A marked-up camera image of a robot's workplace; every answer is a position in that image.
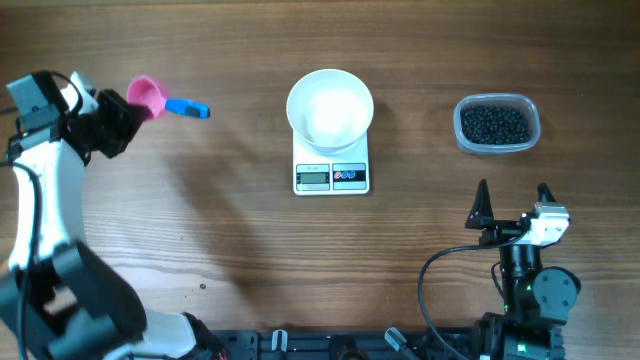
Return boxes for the pink scoop with blue handle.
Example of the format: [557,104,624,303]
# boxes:
[127,75,211,120]

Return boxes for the white digital kitchen scale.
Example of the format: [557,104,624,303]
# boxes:
[292,134,371,196]

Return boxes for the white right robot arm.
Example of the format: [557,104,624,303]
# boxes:
[465,180,581,359]

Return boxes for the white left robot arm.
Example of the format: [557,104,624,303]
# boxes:
[1,70,228,359]

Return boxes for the white round bowl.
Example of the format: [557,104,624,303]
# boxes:
[285,69,375,153]

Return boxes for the black beans in container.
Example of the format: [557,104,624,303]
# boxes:
[460,105,531,145]

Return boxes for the clear plastic container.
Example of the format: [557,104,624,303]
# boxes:
[453,93,541,155]

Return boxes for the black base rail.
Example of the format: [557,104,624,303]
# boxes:
[214,329,457,360]

